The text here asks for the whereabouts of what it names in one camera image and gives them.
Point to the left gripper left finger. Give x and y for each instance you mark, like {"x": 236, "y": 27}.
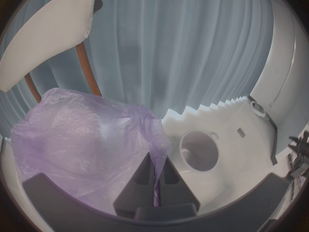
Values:
{"x": 137, "y": 185}

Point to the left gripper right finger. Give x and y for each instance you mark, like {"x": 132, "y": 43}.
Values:
{"x": 178, "y": 187}

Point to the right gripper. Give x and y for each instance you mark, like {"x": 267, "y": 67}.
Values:
{"x": 302, "y": 152}

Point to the purple plastic bag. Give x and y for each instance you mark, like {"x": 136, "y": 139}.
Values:
{"x": 72, "y": 141}

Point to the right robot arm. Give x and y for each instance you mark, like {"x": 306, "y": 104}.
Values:
{"x": 294, "y": 171}

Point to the white trash bin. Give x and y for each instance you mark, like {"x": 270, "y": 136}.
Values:
{"x": 198, "y": 151}

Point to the pale blue curtain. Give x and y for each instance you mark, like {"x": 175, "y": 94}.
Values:
{"x": 169, "y": 45}

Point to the white cushioned wooden chair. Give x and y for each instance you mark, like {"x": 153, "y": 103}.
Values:
{"x": 48, "y": 37}

